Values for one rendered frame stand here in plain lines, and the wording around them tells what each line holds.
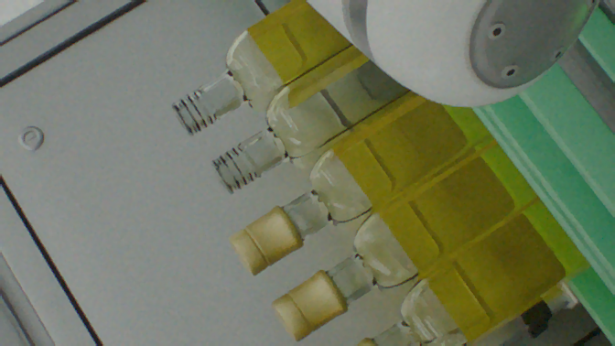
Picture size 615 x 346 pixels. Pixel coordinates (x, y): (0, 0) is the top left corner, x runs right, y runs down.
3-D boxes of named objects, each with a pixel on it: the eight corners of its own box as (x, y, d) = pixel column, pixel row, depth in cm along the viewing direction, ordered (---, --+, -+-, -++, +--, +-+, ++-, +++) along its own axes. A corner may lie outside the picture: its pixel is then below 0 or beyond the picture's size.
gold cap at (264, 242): (278, 213, 91) (229, 244, 91) (275, 199, 88) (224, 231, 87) (305, 252, 90) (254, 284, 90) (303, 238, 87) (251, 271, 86)
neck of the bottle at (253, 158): (264, 136, 93) (211, 170, 92) (262, 122, 90) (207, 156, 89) (286, 167, 92) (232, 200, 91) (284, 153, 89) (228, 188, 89)
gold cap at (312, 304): (321, 276, 90) (271, 308, 89) (320, 263, 86) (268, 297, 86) (348, 315, 89) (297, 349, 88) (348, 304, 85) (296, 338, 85)
